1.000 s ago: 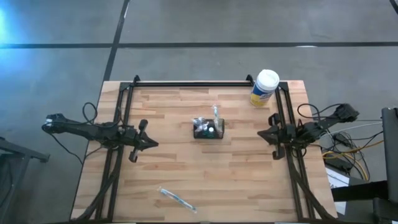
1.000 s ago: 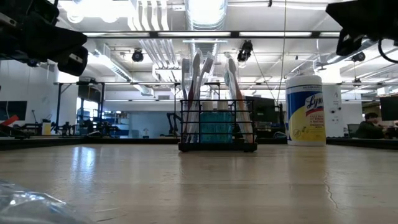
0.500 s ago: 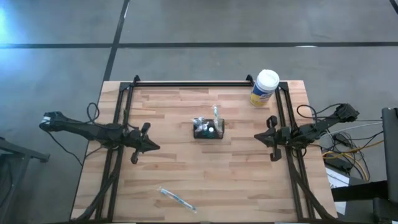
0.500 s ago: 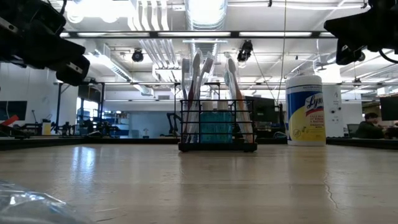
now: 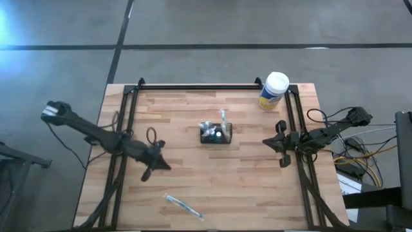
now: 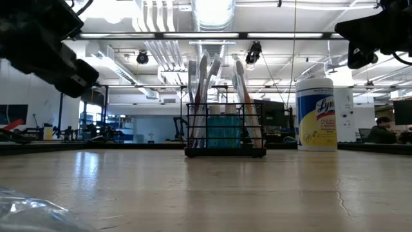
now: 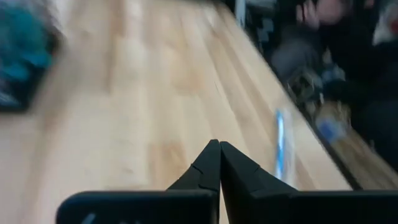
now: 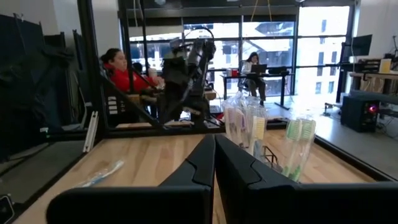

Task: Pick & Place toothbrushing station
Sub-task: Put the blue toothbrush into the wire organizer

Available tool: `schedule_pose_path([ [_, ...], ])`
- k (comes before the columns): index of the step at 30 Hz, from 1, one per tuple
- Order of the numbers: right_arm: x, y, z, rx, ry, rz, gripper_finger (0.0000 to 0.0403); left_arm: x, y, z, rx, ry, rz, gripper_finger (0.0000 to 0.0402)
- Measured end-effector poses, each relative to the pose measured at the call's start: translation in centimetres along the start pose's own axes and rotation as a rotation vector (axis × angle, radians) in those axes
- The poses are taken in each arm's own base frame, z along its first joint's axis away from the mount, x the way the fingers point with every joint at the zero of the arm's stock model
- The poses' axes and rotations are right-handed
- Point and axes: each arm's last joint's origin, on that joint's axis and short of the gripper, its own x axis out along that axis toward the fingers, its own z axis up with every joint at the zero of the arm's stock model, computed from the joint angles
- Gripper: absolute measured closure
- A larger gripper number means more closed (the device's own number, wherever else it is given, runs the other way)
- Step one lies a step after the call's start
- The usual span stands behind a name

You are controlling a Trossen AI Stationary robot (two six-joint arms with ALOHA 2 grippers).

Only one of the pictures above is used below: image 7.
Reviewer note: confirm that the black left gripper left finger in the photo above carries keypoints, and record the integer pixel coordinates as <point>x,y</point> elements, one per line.
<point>192,202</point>

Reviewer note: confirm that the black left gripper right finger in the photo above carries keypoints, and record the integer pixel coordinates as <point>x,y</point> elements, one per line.
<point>264,202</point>

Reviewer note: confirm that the blue toothbrush in clear wrap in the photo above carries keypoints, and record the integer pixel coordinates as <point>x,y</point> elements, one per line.
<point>280,140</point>

